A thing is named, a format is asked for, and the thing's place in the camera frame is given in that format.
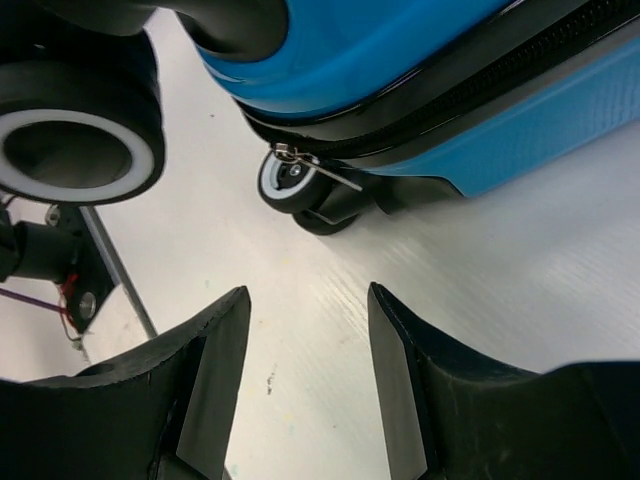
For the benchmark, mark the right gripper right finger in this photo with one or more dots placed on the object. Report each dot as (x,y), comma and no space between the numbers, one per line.
(451,412)

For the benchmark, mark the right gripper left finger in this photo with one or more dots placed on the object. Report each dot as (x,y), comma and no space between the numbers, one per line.
(162,410)

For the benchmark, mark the silver zipper pull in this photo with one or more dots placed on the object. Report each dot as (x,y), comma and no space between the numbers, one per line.
(290,154)

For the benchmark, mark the blue kids suitcase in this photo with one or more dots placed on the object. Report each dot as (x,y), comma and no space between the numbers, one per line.
(405,98)

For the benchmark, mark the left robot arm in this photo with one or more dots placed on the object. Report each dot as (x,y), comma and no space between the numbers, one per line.
(48,251)

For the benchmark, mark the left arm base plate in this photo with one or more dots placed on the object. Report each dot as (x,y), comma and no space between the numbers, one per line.
(93,274)

